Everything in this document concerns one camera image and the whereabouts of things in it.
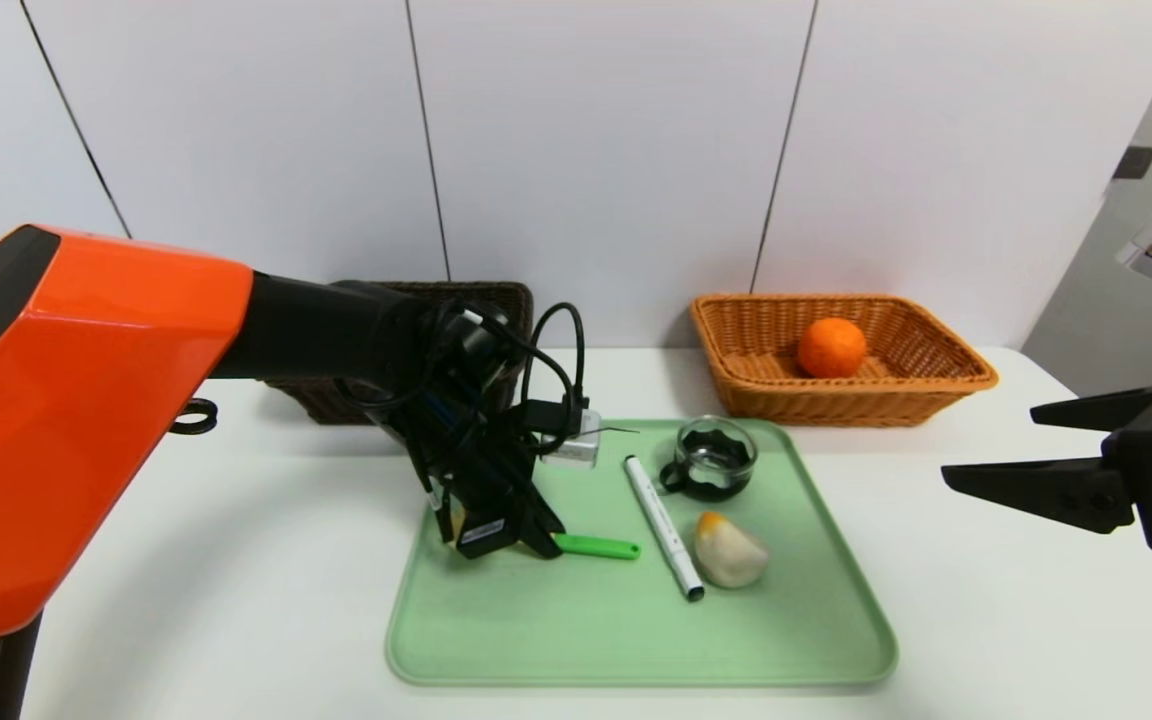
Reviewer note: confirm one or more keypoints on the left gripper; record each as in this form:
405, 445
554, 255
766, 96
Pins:
485, 529

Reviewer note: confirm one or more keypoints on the green plastic tray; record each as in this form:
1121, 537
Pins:
786, 620

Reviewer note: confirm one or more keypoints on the orange wicker basket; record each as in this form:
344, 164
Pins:
836, 405

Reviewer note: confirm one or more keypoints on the orange fruit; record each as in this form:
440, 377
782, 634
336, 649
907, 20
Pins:
831, 348

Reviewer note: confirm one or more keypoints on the dark brown wicker basket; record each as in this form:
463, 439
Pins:
326, 405

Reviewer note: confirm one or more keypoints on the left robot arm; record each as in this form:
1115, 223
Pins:
86, 400

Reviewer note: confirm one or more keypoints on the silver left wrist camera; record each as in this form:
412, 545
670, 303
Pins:
576, 450

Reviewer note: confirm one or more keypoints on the white marker pen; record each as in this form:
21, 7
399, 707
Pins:
661, 525

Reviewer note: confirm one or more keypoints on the glass cup black holder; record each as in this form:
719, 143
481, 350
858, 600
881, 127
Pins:
711, 488

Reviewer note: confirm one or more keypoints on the white orange peach bun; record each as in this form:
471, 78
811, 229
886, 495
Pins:
729, 560

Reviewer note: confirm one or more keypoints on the black zip tie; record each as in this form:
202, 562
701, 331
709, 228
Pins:
621, 431

